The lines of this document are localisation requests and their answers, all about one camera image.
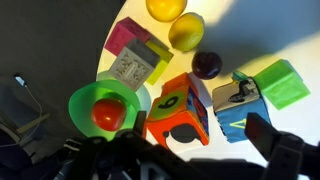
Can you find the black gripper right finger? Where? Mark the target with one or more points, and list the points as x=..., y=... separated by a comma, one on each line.
x=263, y=135

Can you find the yellow-green cube block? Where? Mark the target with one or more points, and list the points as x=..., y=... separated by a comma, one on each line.
x=161, y=61

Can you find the yellow lemon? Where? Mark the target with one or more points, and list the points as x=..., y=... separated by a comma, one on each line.
x=186, y=31
x=165, y=8

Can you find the dark purple plum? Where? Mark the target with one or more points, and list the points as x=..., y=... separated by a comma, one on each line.
x=206, y=65

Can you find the blue soft block number four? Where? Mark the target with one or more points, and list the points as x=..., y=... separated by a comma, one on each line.
x=240, y=106

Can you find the orange soft block number six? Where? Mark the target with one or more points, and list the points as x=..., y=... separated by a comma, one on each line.
x=180, y=113

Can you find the green bowl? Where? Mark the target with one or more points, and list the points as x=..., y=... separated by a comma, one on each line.
x=83, y=106

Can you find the green cube block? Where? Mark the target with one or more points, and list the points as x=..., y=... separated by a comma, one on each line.
x=281, y=85

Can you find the purple eggplant toy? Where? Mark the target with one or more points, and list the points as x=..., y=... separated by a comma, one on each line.
x=125, y=35

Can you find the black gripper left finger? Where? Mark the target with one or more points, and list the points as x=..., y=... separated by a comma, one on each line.
x=140, y=123

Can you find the grey cube block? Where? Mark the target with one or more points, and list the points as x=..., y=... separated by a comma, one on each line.
x=133, y=66

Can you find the red tomato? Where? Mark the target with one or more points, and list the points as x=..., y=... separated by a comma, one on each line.
x=108, y=115

